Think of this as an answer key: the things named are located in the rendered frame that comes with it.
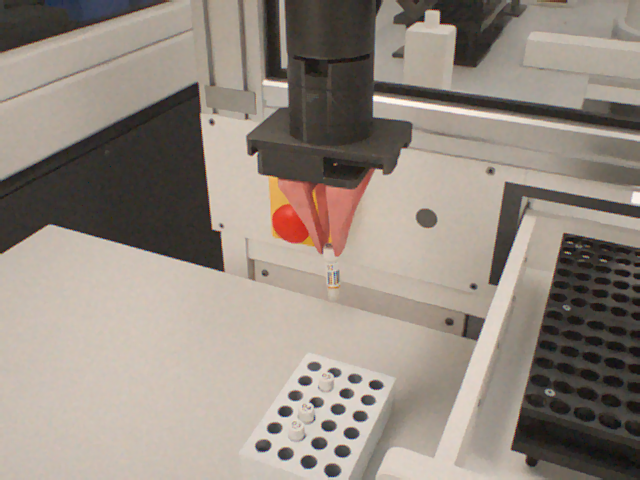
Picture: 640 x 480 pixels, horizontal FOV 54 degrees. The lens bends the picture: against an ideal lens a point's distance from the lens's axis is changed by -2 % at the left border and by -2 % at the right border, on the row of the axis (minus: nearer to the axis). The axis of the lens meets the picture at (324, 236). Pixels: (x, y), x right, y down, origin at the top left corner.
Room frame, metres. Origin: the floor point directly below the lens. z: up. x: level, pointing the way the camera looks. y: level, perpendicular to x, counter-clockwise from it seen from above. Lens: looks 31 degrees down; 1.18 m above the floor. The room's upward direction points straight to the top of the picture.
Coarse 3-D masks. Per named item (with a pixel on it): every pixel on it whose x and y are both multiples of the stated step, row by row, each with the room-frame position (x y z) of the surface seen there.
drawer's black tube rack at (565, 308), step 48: (576, 240) 0.46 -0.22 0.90; (576, 288) 0.39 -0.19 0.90; (624, 288) 0.39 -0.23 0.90; (576, 336) 0.33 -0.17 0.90; (624, 336) 0.33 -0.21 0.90; (528, 384) 0.28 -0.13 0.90; (576, 384) 0.28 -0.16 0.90; (624, 384) 0.28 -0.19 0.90; (528, 432) 0.28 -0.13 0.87; (576, 432) 0.27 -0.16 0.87
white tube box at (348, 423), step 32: (288, 384) 0.39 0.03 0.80; (352, 384) 0.39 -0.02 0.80; (384, 384) 0.39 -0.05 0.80; (288, 416) 0.37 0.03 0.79; (320, 416) 0.35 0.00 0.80; (352, 416) 0.36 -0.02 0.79; (384, 416) 0.37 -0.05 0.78; (256, 448) 0.33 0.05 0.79; (288, 448) 0.32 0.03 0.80; (320, 448) 0.33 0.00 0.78; (352, 448) 0.32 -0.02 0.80
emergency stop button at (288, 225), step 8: (280, 208) 0.53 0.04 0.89; (288, 208) 0.52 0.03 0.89; (272, 216) 0.53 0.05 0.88; (280, 216) 0.52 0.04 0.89; (288, 216) 0.52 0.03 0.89; (296, 216) 0.52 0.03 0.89; (272, 224) 0.53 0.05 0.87; (280, 224) 0.52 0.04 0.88; (288, 224) 0.52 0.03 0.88; (296, 224) 0.51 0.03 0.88; (280, 232) 0.52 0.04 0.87; (288, 232) 0.52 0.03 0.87; (296, 232) 0.51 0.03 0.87; (304, 232) 0.51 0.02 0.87; (288, 240) 0.52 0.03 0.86; (296, 240) 0.52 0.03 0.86
